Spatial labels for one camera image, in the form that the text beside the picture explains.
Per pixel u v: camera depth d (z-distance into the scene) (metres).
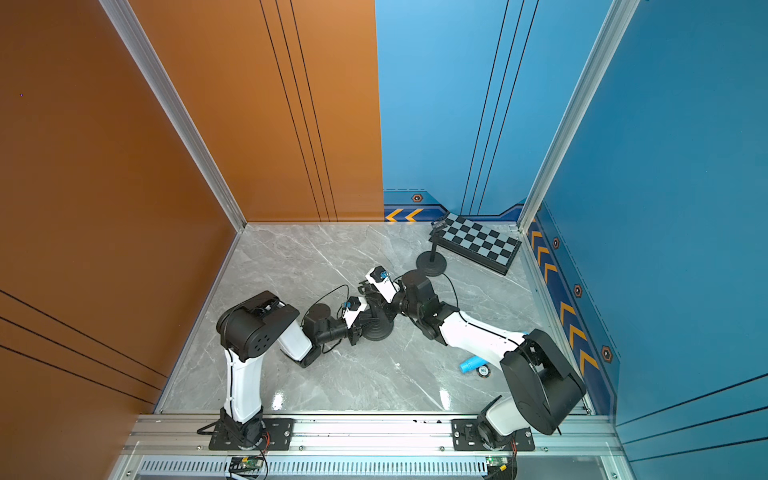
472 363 0.83
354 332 0.83
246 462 0.72
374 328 0.89
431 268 1.06
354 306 0.80
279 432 0.74
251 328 0.53
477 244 1.09
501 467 0.70
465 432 0.73
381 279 0.70
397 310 0.74
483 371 0.83
